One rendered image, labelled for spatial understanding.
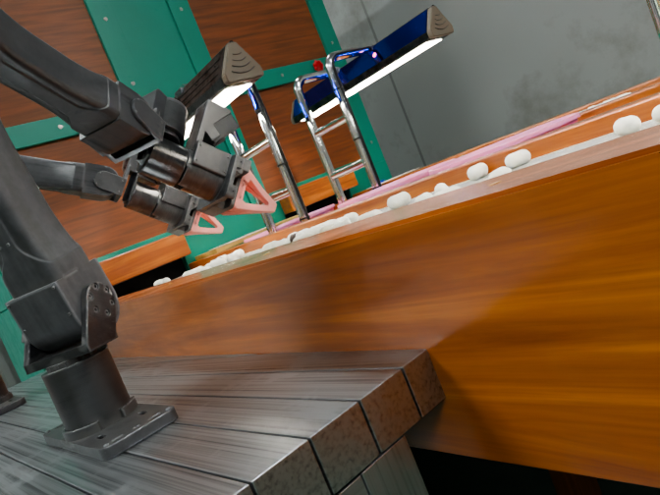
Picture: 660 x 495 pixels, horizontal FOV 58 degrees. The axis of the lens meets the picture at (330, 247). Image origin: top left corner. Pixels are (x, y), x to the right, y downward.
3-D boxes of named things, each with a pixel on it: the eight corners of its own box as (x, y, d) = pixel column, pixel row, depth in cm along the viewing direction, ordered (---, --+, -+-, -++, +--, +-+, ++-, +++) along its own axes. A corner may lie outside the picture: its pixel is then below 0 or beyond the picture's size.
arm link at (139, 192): (160, 188, 122) (128, 175, 119) (169, 184, 118) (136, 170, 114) (149, 219, 121) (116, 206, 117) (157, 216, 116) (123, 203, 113)
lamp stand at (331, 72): (393, 222, 146) (325, 50, 143) (346, 236, 163) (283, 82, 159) (441, 198, 157) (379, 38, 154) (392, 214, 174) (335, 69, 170)
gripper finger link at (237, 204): (264, 194, 94) (211, 172, 90) (288, 184, 89) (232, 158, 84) (254, 234, 92) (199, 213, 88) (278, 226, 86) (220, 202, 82)
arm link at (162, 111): (156, 137, 90) (96, 81, 81) (201, 114, 87) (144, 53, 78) (145, 193, 83) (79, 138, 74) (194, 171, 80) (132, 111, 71)
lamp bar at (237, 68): (229, 82, 102) (212, 42, 101) (124, 176, 152) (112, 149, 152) (265, 75, 107) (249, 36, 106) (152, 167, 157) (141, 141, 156)
